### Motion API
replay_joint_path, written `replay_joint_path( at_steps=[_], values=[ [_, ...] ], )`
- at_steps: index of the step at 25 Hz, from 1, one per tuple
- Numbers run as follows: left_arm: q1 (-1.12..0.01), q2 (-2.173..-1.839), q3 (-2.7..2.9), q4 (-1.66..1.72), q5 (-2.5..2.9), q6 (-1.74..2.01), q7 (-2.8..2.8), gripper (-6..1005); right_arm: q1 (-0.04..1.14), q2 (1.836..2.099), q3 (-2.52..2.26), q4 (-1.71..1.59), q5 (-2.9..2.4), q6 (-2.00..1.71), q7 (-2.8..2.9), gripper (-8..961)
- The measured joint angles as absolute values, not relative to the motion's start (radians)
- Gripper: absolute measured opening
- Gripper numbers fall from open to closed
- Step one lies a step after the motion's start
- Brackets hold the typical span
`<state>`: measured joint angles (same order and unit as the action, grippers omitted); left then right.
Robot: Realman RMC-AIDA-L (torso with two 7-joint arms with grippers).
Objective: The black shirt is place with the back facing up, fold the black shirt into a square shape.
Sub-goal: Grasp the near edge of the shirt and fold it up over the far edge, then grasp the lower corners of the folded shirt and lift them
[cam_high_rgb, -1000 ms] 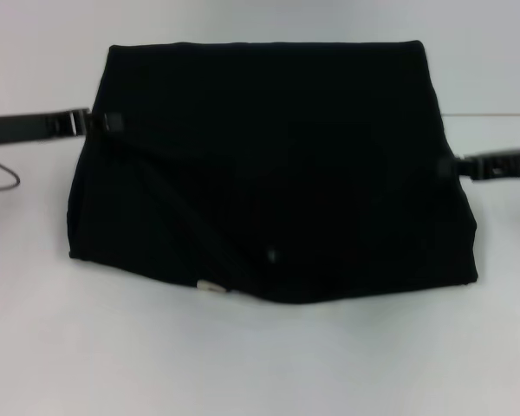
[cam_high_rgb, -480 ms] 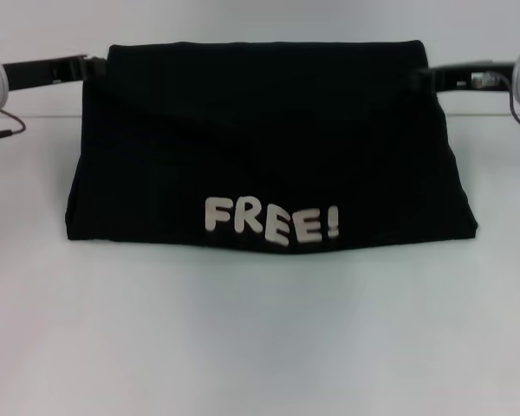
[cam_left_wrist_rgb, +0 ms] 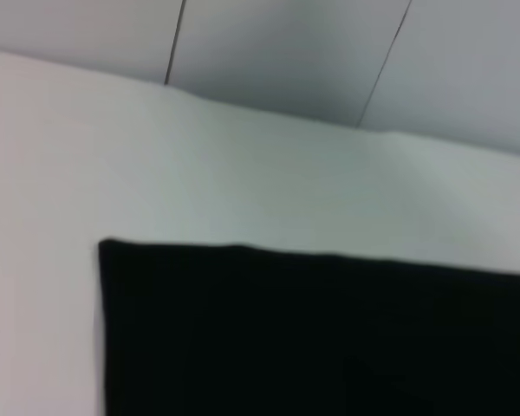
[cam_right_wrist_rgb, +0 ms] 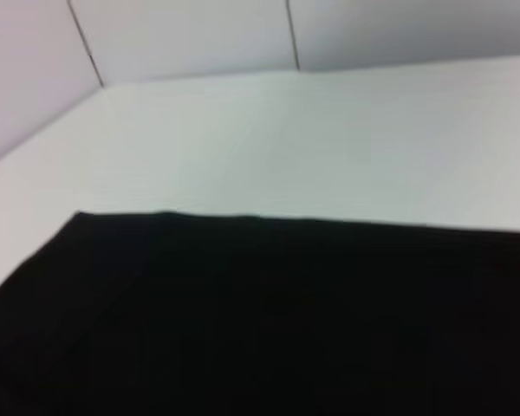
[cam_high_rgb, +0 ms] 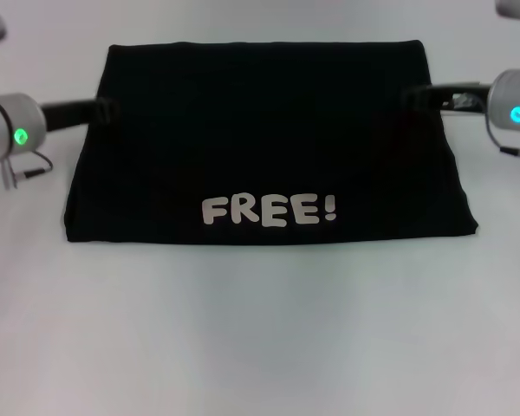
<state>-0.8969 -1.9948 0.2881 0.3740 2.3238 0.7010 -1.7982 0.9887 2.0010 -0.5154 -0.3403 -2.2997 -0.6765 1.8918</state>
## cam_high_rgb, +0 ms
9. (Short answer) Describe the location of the left gripper cable with plug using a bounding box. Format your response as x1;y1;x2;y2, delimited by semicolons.
0;149;54;192

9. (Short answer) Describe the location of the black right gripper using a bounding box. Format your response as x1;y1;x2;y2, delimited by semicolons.
401;81;493;116

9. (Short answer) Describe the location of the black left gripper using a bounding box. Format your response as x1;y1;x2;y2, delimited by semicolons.
41;97;122;132

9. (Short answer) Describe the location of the black t-shirt with FREE print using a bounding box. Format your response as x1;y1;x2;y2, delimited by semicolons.
62;39;480;244

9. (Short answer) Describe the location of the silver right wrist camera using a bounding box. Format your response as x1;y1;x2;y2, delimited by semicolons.
496;0;520;35

